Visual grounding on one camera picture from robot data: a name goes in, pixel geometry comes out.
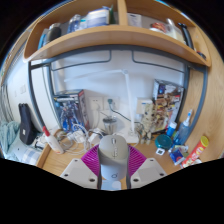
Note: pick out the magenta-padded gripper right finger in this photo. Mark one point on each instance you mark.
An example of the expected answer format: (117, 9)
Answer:
(148, 171)

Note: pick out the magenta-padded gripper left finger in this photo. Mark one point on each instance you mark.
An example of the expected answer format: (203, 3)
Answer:
(78, 171)

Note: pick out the grey computer mouse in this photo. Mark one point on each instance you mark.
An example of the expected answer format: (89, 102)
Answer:
(113, 153)

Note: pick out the small white cube clock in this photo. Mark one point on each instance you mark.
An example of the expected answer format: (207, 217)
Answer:
(160, 151)

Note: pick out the blue tissue pack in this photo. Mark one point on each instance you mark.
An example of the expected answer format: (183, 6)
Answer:
(177, 156)

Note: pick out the teal round dish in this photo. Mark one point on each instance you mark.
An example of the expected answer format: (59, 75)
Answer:
(163, 141)

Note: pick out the white power adapter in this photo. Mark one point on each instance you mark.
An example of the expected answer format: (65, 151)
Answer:
(76, 136)

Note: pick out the white bottle with red cap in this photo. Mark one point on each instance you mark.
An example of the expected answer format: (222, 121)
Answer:
(54, 143)

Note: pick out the white power strip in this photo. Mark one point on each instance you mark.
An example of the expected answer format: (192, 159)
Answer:
(94, 137)

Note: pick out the wooden tree figure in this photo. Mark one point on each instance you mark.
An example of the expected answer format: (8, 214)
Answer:
(148, 121)

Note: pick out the red chips can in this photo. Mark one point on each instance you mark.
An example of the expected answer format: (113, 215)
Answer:
(195, 151)

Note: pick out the plaid bedding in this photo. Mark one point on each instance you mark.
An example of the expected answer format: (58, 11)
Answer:
(30, 155)

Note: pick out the blue spray bottle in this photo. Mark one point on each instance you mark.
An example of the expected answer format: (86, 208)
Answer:
(182, 131)

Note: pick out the metal cup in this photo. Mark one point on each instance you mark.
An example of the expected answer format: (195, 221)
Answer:
(110, 125)

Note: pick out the blue model kit box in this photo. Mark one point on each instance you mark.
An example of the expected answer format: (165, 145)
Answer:
(70, 111)

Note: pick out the black bag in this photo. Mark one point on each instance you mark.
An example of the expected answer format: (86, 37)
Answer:
(26, 125)

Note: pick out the colourful printed box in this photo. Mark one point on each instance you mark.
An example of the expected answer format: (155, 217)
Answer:
(168, 103)

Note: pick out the white desk lamp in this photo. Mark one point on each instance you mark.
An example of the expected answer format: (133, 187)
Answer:
(130, 100)

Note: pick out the teal blanket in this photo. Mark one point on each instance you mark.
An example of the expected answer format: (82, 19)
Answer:
(8, 135)

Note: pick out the wooden shelf unit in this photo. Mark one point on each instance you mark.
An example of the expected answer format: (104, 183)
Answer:
(110, 36)

